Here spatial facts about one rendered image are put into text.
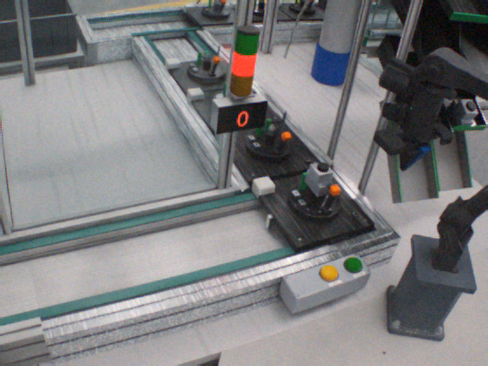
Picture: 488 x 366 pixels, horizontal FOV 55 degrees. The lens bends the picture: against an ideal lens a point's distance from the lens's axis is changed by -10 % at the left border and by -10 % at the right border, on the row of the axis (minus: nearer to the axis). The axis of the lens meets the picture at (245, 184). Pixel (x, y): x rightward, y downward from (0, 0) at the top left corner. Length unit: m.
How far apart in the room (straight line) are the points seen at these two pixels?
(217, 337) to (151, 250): 0.27
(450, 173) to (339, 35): 0.82
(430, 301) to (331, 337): 0.24
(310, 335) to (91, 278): 0.52
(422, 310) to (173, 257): 0.59
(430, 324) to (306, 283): 0.33
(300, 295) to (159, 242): 0.37
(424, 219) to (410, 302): 0.46
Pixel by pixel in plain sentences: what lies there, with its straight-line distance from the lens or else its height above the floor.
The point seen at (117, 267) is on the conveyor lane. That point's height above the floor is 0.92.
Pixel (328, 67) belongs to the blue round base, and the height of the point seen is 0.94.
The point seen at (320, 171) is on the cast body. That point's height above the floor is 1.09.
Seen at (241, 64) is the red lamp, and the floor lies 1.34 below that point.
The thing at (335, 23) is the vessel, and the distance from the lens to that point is 2.07.
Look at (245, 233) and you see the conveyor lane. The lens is 1.28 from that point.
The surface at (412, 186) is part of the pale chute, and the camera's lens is 1.42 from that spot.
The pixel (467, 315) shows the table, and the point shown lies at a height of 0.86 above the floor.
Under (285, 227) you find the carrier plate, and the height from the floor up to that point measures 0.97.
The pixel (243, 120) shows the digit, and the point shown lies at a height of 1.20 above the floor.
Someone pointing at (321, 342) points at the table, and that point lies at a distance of 1.18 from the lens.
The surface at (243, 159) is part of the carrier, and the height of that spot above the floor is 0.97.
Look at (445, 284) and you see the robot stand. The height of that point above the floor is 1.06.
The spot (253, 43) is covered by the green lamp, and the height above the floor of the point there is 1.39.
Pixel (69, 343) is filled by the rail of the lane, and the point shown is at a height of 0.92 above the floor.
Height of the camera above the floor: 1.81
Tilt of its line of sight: 39 degrees down
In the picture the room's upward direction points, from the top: 9 degrees clockwise
